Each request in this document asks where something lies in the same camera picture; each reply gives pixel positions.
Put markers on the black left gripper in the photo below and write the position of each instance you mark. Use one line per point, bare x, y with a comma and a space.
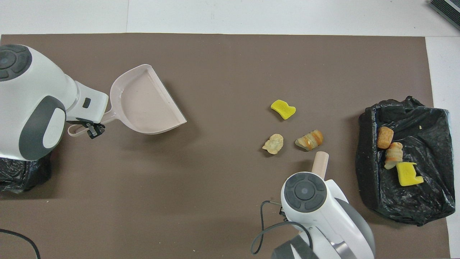
82, 122

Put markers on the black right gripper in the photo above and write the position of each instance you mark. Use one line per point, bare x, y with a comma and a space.
283, 213

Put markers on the beige plastic dustpan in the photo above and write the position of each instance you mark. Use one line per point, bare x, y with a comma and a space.
147, 104

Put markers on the pale round cracker chip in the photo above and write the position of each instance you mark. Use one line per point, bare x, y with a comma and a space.
274, 144

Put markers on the striped croissant piece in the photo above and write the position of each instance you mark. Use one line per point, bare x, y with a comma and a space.
309, 140

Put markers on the yellow curved sponge piece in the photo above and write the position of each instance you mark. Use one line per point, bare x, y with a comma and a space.
283, 109

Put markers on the pale flaky pastry piece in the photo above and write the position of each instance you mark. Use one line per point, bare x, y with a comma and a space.
394, 154

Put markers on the brown round bread bun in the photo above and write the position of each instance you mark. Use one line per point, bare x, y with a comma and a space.
385, 137

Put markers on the yellow sponge piece with notch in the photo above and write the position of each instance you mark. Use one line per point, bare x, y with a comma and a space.
408, 175

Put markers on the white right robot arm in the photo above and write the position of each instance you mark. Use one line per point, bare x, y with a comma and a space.
323, 223

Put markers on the left black trash bag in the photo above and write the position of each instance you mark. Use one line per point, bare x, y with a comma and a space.
21, 176

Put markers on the black trash bag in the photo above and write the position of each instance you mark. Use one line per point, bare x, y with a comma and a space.
21, 176
413, 208

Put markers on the right black trash bag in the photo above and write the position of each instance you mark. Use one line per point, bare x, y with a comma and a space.
413, 208

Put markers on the brown paper table mat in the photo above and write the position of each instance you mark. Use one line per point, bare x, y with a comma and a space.
230, 54

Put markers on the black ribbed device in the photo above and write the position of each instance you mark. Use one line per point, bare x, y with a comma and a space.
447, 9

